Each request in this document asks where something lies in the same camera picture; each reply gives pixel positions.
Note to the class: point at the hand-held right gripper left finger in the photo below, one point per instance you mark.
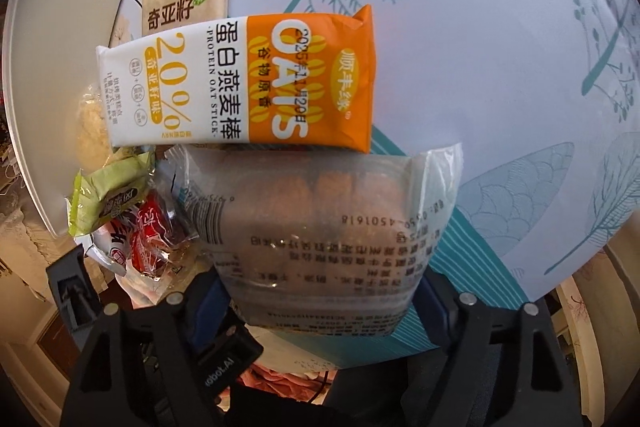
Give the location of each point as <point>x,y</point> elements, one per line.
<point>210,312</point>

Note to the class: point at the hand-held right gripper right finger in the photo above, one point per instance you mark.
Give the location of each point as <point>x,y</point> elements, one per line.
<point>432,307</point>

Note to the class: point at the red candy packet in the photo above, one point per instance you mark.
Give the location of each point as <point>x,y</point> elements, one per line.
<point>155,232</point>

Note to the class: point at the clear biscuit packet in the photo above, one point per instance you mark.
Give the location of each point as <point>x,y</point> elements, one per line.
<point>320,232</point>

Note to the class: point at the green snack packet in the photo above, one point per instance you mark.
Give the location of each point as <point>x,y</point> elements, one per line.
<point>107,197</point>

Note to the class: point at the pale crumbly snack packet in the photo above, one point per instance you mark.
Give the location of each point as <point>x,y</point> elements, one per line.
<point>92,127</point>

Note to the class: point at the orange white oat bar packet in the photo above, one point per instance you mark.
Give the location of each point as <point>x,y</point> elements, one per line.
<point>225,82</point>

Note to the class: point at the white plastic bin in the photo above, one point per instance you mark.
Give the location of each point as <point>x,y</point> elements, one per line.
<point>60,32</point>

